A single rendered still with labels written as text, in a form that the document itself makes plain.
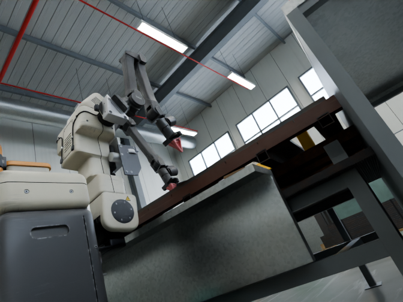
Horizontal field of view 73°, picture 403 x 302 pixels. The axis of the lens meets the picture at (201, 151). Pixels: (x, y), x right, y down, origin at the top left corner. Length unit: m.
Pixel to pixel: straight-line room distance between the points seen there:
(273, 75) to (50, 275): 10.86
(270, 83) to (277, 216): 10.23
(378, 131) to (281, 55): 10.71
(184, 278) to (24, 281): 0.77
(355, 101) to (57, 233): 0.88
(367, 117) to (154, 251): 1.14
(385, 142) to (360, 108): 0.11
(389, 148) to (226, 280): 0.81
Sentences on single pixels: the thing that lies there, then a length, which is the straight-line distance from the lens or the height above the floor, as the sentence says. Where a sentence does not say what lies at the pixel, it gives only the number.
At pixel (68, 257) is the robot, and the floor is 0.54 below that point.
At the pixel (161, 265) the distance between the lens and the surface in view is 1.48.
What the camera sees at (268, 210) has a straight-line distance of 1.16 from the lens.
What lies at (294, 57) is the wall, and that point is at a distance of 11.17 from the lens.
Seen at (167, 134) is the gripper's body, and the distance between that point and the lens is 1.43.
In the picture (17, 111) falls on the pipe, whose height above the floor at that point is 5.85.
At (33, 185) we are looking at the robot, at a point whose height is 0.76.
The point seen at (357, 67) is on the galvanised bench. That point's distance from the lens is 1.69.
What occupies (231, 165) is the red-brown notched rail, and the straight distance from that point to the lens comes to 1.29.
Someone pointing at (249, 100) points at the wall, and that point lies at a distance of 11.50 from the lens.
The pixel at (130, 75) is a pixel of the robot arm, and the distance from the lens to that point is 1.54.
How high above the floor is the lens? 0.37
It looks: 24 degrees up
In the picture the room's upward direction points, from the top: 22 degrees counter-clockwise
